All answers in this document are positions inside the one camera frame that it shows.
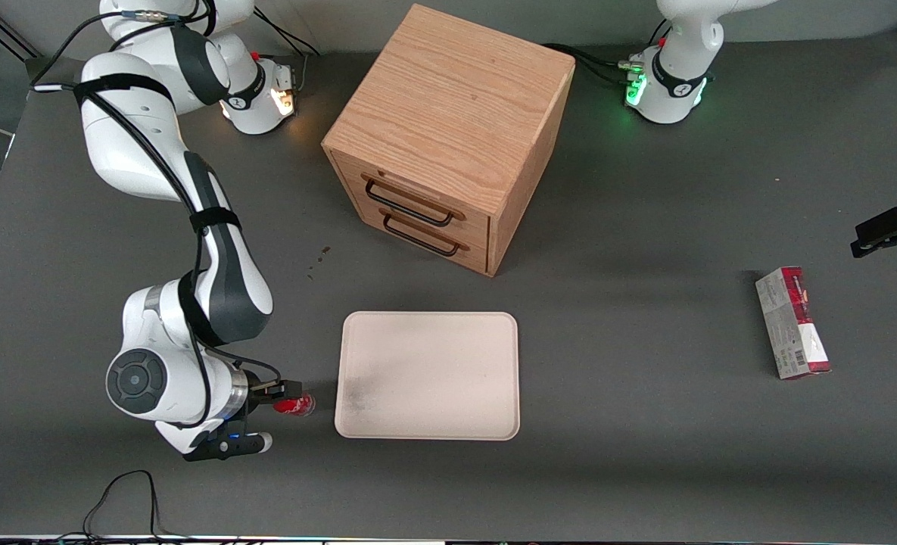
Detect black wire drawer handle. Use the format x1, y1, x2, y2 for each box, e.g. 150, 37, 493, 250
363, 176, 466, 228
382, 210, 470, 258

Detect thin black looped cable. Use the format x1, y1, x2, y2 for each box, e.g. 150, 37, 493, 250
83, 469, 165, 540

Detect dark aluminium rail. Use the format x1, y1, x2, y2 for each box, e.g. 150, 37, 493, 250
0, 15, 40, 61

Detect red tartan cardboard box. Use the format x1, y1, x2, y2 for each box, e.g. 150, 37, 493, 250
755, 266, 832, 381

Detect small coke bottle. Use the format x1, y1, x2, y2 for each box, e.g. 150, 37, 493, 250
273, 392, 316, 418

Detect beige plastic tray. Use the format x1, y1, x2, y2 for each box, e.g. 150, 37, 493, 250
334, 310, 521, 441

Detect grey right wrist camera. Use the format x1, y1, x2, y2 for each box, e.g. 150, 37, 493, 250
183, 430, 273, 462

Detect black cable along right arm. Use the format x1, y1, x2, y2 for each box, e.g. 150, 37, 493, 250
30, 8, 282, 425

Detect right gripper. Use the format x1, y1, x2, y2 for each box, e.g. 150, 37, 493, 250
236, 371, 304, 436

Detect wooden drawer cabinet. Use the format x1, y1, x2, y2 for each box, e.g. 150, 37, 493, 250
321, 3, 576, 278

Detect black left arm base cable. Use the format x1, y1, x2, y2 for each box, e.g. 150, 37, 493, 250
543, 43, 638, 86

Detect black arm base cable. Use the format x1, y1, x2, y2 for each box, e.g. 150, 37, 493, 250
543, 43, 638, 86
254, 6, 320, 58

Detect wooden drawer front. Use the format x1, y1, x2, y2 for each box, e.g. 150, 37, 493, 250
342, 193, 491, 275
331, 150, 492, 251

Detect black right arm base cable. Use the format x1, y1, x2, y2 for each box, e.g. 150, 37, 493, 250
254, 6, 320, 58

